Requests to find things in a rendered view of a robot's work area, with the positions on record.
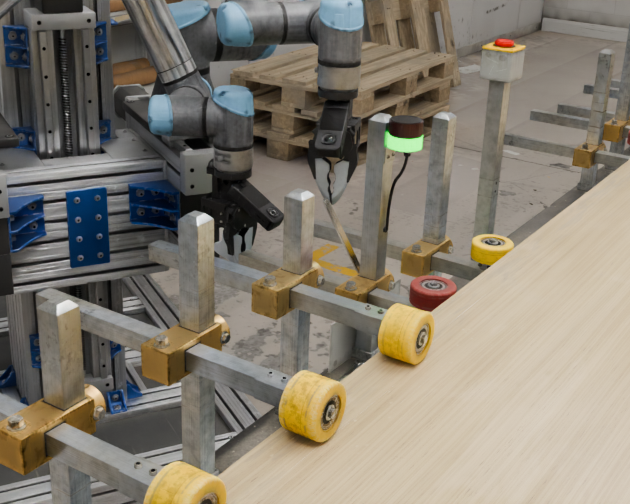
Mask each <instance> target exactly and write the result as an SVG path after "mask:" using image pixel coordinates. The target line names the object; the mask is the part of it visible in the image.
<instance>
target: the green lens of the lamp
mask: <svg viewBox="0 0 630 504"><path fill-rule="evenodd" d="M422 143H423V135H422V136H421V137H420V138H416V139H401V138H396V137H393V136H391V135H390V134H389V133H388V143H387V147H388V148H390V149H392V150H395V151H401V152H415V151H419V150H421V149H422Z"/></svg>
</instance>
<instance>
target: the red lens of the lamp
mask: <svg viewBox="0 0 630 504"><path fill-rule="evenodd" d="M391 118H392V117H391ZM391 118H389V128H388V133H389V134H391V135H394V136H397V137H405V138H414V137H420V136H422V135H423V131H424V120H423V119H422V123H419V124H399V123H395V122H393V121H391Z"/></svg>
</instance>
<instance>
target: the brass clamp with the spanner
mask: <svg viewBox="0 0 630 504"><path fill-rule="evenodd" d="M359 274H360V273H358V274H357V275H355V276H354V277H352V278H350V279H349V280H347V281H346V282H344V283H342V284H341V285H339V286H338V287H336V288H335V294H336V295H339V296H342V297H346V298H349V299H352V300H355V301H358V302H362V303H365V304H366V303H368V294H369V293H370V292H372V291H373V290H375V289H376V288H378V289H381V290H384V291H388V292H389V291H391V290H393V289H394V288H395V281H394V277H393V275H392V273H391V272H390V271H389V270H388V269H386V268H385V275H383V276H382V277H380V278H378V279H377V280H373V279H369V278H366V277H363V276H359ZM348 281H354V282H356V287H357V290H355V291H348V290H346V289H345V287H346V283H347V282H348Z"/></svg>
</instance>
